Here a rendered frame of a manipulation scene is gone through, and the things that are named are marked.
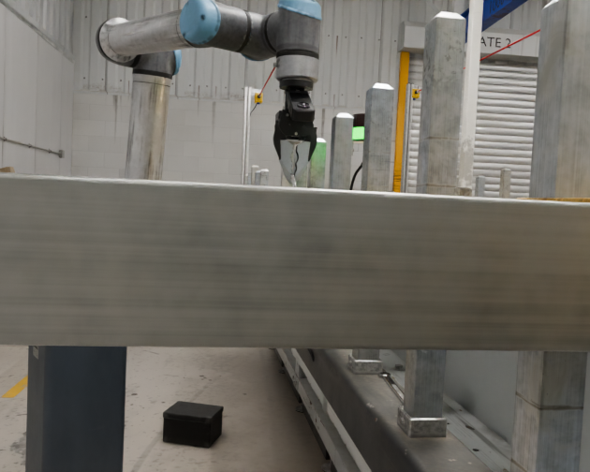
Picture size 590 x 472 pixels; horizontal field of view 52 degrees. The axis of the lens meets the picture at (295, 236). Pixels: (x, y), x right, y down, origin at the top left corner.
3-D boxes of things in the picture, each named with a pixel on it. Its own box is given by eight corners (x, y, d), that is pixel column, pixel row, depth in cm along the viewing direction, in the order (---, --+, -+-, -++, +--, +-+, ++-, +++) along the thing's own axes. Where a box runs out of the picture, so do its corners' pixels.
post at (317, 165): (302, 341, 143) (312, 137, 141) (300, 338, 147) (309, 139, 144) (317, 342, 144) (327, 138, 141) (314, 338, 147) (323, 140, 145)
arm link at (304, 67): (323, 57, 123) (275, 52, 122) (321, 81, 123) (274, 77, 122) (315, 66, 132) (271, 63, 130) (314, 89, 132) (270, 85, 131)
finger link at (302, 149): (303, 184, 132) (305, 142, 132) (308, 184, 126) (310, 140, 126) (289, 184, 132) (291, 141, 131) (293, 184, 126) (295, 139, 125)
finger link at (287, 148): (288, 184, 132) (291, 141, 131) (292, 184, 126) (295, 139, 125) (274, 184, 131) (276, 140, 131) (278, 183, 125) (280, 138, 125)
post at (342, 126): (323, 359, 119) (335, 111, 116) (319, 354, 122) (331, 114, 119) (341, 359, 119) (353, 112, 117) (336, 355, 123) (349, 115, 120)
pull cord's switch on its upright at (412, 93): (402, 247, 407) (411, 81, 401) (394, 245, 421) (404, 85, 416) (413, 247, 408) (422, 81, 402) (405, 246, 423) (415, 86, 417)
